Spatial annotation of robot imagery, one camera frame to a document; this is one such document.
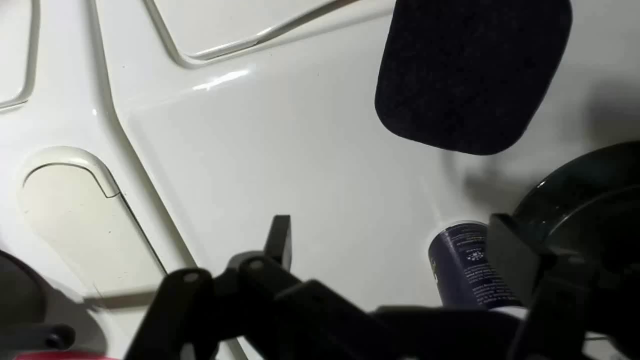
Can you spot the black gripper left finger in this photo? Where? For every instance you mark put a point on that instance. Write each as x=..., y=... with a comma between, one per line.
x=201, y=307

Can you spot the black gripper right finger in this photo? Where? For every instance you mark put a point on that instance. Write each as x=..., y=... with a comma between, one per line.
x=572, y=307

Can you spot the white washer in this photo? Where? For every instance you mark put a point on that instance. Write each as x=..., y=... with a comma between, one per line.
x=301, y=166

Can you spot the dark blue bottle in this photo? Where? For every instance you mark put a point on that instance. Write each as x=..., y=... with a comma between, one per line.
x=467, y=267

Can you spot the dark round lid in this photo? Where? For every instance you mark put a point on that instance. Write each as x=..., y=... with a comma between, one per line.
x=586, y=192

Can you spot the white dryer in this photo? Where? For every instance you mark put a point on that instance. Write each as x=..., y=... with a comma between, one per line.
x=60, y=120

